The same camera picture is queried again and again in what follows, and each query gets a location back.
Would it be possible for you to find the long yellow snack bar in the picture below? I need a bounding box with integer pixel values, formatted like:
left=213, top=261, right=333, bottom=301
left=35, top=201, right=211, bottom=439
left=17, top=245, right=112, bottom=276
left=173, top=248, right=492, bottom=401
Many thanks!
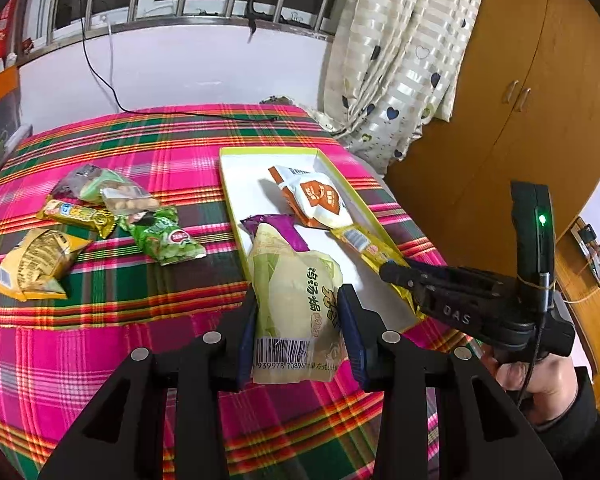
left=329, top=223, right=425, bottom=328

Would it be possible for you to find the yellow chips bag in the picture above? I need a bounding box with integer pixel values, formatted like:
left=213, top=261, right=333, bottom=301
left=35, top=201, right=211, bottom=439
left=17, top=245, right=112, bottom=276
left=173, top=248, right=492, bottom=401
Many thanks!
left=0, top=228, right=92, bottom=301

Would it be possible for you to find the green pea snack bag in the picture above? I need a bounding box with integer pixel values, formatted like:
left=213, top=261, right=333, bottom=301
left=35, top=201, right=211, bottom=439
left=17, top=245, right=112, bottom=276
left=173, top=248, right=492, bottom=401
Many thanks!
left=117, top=206, right=207, bottom=266

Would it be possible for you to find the pale green soup packet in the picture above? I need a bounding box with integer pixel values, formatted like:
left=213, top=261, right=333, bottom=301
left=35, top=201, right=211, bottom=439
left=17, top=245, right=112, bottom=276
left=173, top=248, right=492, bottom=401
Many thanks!
left=247, top=224, right=344, bottom=385

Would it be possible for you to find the orange white snack packet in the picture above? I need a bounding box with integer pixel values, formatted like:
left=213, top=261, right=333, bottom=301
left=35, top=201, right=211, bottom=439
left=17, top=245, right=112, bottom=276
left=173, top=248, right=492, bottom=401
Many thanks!
left=268, top=165, right=353, bottom=230

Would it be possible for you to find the short yellow snack bar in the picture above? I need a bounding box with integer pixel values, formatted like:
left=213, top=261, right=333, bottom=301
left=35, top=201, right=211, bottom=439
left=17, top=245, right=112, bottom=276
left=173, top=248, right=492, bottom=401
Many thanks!
left=36, top=198, right=116, bottom=238

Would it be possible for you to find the clear bag of puffs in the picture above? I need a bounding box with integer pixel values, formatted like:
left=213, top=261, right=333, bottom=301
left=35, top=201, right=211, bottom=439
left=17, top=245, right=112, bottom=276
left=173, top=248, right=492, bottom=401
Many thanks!
left=78, top=166, right=160, bottom=217

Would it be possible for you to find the purple snack packet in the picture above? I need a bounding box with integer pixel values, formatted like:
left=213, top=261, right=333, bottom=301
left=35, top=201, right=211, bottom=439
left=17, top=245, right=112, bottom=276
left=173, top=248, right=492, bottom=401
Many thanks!
left=240, top=214, right=310, bottom=252

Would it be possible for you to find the dark clear snack packet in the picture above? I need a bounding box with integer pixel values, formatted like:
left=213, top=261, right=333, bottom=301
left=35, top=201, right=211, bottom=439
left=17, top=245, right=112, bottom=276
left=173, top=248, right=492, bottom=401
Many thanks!
left=48, top=164, right=102, bottom=203

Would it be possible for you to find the person's right hand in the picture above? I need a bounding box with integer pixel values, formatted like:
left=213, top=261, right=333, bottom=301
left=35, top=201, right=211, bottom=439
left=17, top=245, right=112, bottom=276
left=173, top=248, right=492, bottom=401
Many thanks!
left=481, top=344, right=579, bottom=426

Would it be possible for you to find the pink plaid tablecloth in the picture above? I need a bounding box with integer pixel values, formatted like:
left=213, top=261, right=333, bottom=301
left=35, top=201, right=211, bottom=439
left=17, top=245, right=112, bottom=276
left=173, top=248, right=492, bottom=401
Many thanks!
left=0, top=104, right=443, bottom=479

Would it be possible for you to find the wooden wardrobe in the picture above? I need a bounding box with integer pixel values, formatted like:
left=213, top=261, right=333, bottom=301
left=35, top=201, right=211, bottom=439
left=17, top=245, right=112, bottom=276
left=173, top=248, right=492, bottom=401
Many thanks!
left=383, top=0, right=600, bottom=424

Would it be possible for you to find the lime green cardboard tray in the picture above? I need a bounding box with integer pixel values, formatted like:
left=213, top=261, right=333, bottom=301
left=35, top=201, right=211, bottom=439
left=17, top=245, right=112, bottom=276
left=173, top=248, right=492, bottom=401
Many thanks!
left=219, top=146, right=419, bottom=332

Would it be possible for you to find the heart patterned curtain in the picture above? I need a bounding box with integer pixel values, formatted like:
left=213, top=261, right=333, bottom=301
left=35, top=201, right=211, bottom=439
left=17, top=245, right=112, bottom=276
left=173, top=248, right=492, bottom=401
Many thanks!
left=314, top=0, right=482, bottom=174

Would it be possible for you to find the orange lidded plastic bin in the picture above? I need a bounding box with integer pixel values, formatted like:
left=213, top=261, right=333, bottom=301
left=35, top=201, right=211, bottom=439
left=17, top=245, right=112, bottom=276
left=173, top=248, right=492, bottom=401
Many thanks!
left=0, top=66, right=20, bottom=141

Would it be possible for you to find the black power cable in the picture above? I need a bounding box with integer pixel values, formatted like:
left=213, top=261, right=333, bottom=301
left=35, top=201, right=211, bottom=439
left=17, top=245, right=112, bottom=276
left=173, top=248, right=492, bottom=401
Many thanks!
left=78, top=16, right=281, bottom=124

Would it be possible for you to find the white charging cable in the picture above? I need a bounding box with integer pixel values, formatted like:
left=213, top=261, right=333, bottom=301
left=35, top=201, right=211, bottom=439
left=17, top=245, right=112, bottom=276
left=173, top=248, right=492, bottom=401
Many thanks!
left=101, top=14, right=119, bottom=106

